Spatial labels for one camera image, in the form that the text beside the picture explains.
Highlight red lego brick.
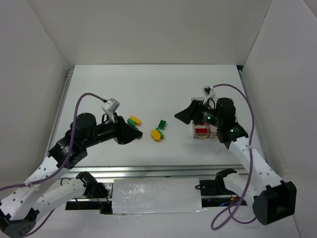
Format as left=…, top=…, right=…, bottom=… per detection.
left=195, top=128, right=209, bottom=133

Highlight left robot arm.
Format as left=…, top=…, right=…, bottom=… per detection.
left=0, top=113, right=143, bottom=238

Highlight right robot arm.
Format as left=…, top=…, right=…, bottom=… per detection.
left=175, top=98, right=297, bottom=225

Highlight green lego on yellow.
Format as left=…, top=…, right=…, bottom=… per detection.
left=127, top=118, right=136, bottom=127

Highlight yellow sloped lego brick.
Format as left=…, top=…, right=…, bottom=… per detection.
left=130, top=116, right=141, bottom=126

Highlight middle clear container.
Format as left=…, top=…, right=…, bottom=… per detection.
left=208, top=97, right=218, bottom=139

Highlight right clear container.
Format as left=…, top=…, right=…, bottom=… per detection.
left=217, top=98, right=236, bottom=124

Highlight yellow oval lego piece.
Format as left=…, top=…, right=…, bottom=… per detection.
left=151, top=129, right=161, bottom=142

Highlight green 2x2 lego brick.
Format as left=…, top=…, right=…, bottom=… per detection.
left=158, top=119, right=167, bottom=130

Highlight green lego under oval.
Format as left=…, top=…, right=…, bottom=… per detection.
left=156, top=127, right=164, bottom=139

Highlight white foil cover plate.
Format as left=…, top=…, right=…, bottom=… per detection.
left=112, top=178, right=203, bottom=214

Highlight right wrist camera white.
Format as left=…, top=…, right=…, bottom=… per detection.
left=203, top=86, right=216, bottom=105

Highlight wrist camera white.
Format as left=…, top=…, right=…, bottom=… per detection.
left=102, top=98, right=120, bottom=122
left=203, top=86, right=216, bottom=105

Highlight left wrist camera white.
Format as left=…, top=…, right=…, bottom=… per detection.
left=102, top=98, right=120, bottom=122

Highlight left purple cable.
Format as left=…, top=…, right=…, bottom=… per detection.
left=0, top=92, right=109, bottom=235

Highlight purple cable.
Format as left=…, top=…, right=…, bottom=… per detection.
left=0, top=92, right=109, bottom=235
left=210, top=83, right=258, bottom=231

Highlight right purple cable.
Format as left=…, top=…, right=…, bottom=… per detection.
left=210, top=83, right=258, bottom=231

